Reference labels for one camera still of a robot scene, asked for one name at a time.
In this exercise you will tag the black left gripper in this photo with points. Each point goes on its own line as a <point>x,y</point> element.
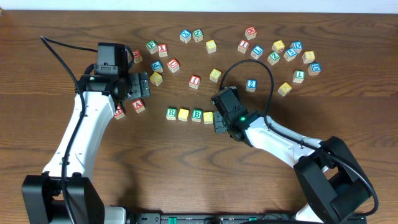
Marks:
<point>140,84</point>

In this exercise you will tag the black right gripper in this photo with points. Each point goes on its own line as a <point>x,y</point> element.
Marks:
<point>220,123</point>

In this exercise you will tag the green B block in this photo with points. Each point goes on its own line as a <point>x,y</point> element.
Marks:
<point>197,115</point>

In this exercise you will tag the green R block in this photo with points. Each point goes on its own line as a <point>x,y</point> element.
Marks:
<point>171,114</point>

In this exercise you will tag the yellow O block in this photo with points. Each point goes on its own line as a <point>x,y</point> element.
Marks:
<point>183,114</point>

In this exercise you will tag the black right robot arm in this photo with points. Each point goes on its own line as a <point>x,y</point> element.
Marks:
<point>332,180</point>

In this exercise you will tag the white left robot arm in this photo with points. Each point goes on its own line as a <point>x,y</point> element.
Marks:
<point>64,192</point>

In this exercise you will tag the yellow G block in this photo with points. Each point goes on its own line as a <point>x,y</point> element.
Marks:
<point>156,79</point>

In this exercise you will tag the red A block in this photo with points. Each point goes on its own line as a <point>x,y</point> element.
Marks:
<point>138,105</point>

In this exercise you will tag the blue P block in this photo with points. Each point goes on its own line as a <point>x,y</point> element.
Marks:
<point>157,66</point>

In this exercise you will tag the red block far left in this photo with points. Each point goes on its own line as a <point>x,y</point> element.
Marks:
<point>137,56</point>

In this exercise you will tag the red U block lower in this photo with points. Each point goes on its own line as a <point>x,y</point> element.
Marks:
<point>119,113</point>

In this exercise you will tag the red u block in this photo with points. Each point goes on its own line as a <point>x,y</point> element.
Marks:
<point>173,65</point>
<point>119,113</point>

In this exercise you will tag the green F block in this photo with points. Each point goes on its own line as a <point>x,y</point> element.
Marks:
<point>152,46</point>

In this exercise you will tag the red U block upper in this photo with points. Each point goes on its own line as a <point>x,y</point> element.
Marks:
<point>173,65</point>

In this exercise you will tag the red Y block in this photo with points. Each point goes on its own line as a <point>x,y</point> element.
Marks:
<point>162,50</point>

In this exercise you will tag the blue 2 block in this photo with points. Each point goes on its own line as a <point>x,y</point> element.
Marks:
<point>251,85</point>

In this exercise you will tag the red I block lower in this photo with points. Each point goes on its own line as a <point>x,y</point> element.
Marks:
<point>194,82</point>

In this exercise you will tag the red i block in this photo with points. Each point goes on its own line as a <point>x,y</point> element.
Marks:
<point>194,82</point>
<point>243,46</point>

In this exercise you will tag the yellow K block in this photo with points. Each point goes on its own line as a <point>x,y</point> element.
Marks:
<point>284,89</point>

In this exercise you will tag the blue X block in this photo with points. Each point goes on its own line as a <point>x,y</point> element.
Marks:
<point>185,36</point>

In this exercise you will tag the blue L block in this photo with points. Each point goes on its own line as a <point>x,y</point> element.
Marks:
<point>256,52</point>

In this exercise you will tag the green N block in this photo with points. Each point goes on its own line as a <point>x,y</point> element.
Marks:
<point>197,35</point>

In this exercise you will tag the green Z block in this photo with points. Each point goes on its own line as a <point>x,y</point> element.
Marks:
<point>273,58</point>

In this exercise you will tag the red I block upper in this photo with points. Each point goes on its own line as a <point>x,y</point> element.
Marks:
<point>243,46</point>

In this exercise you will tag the green 7 block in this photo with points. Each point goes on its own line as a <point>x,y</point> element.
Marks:
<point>298,76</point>

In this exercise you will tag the blue 5 block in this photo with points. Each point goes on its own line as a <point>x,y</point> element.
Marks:
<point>290,54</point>

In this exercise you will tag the yellow block with ball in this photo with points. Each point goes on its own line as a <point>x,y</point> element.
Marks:
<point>278,46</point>

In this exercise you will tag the blue D block right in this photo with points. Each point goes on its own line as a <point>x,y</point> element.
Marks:
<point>314,69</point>

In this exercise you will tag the blue d block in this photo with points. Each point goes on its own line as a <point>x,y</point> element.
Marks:
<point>297,46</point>
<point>314,69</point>

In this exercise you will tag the blue D block far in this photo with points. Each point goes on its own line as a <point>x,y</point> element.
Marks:
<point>297,46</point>

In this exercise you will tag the yellow 8 block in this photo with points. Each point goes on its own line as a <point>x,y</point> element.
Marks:
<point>308,57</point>

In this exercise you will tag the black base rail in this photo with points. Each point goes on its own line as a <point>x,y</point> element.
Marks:
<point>157,218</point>

